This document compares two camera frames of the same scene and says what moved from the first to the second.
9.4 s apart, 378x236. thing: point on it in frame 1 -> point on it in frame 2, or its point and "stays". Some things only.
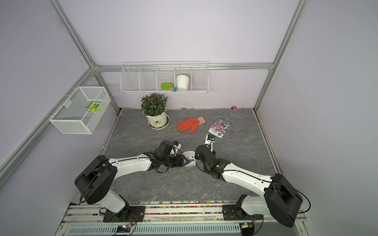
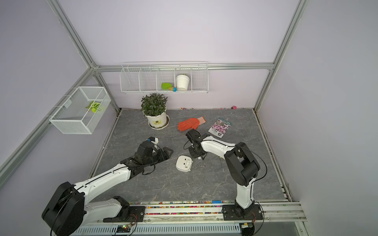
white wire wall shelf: (161, 77) stays
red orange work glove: (191, 124) stays
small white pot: (182, 81) stays
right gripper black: (196, 156) -> (191, 153)
